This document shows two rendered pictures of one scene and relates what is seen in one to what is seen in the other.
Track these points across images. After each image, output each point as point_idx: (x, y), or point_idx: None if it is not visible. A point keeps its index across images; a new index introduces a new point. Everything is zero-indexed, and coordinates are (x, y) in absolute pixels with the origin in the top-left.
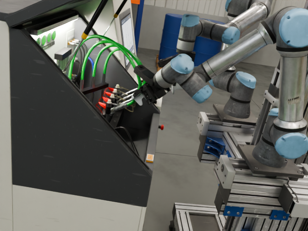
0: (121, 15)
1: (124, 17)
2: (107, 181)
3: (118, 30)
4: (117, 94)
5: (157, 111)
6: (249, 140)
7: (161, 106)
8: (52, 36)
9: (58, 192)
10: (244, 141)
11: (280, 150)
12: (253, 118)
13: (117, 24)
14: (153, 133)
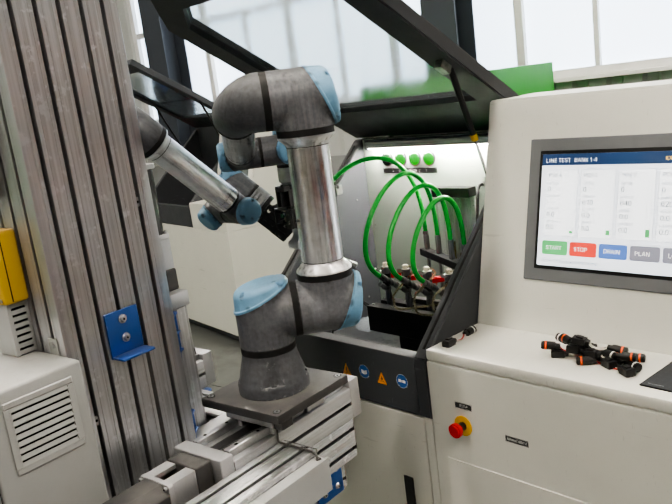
0: (552, 143)
1: (599, 150)
2: None
3: (506, 171)
4: (422, 275)
5: (417, 350)
6: (216, 423)
7: (429, 351)
8: (423, 159)
9: None
10: (220, 415)
11: None
12: (226, 397)
13: (500, 157)
14: (345, 339)
